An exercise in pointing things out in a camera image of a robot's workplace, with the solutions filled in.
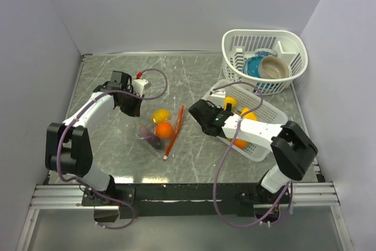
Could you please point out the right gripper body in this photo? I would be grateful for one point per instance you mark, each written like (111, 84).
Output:
(217, 110)

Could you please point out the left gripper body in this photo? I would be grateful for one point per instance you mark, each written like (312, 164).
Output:
(130, 104)

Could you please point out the yellow fake bell pepper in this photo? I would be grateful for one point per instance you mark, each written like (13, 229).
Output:
(230, 104)

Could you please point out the yellow fake lemon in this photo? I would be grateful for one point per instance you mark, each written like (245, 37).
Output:
(160, 116)

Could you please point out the red green fake mango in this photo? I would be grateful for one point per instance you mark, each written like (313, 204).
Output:
(240, 143)

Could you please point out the yellow fake banana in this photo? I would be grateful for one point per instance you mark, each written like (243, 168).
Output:
(247, 114)

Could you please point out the clear zip top bag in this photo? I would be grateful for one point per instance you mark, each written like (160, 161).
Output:
(176, 120)

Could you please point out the fake orange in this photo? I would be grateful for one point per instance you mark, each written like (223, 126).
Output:
(164, 130)

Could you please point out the purple fake eggplant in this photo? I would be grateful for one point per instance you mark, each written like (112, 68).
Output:
(151, 138)

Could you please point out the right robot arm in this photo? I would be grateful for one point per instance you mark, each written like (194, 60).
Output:
(293, 150)

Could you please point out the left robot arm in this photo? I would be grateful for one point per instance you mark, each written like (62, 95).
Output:
(68, 145)

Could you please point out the white flat basket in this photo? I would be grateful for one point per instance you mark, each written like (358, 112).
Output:
(257, 133)

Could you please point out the beige bowl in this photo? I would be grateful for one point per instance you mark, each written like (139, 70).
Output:
(272, 67)

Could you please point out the white dish rack basket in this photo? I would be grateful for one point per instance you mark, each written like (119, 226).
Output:
(239, 44)

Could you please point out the blue patterned white plate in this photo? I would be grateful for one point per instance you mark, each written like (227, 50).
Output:
(265, 52)

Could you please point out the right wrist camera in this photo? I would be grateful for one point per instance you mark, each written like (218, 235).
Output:
(217, 98)

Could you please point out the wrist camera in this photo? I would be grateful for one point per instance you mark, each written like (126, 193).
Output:
(140, 85)
(217, 98)

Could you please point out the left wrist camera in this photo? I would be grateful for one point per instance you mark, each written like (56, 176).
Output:
(140, 85)

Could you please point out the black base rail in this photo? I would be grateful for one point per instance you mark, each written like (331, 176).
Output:
(147, 200)

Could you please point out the aluminium frame rail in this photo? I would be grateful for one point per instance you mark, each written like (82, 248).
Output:
(68, 197)

